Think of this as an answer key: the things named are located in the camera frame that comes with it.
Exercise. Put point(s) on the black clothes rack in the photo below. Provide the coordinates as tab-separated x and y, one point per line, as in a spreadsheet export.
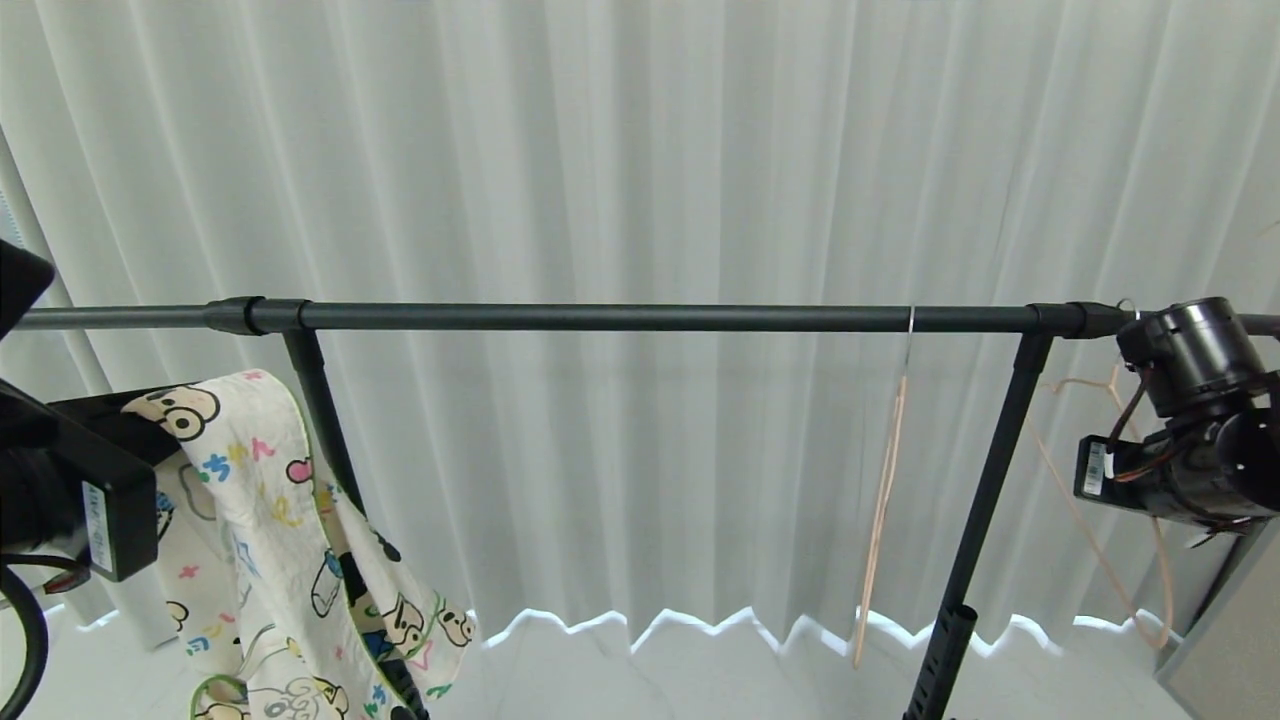
600	317

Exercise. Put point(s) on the pink clothes hanger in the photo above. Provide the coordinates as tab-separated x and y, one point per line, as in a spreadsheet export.
882	510
1100	560

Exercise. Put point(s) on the white curtain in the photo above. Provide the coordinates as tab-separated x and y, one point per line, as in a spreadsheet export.
600	150

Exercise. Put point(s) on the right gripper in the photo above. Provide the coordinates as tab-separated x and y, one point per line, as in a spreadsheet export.
1220	470

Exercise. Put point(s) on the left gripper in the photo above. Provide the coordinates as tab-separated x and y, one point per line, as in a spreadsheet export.
40	480

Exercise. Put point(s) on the cream printed shirt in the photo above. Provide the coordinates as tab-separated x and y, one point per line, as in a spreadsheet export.
270	560

